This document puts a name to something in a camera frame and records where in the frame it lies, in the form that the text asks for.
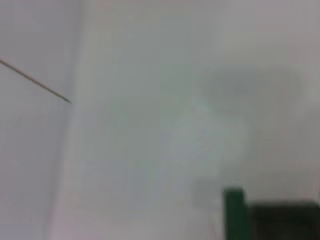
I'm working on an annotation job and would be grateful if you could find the green glasses case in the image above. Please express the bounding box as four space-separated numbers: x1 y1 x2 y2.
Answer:
223 187 320 240

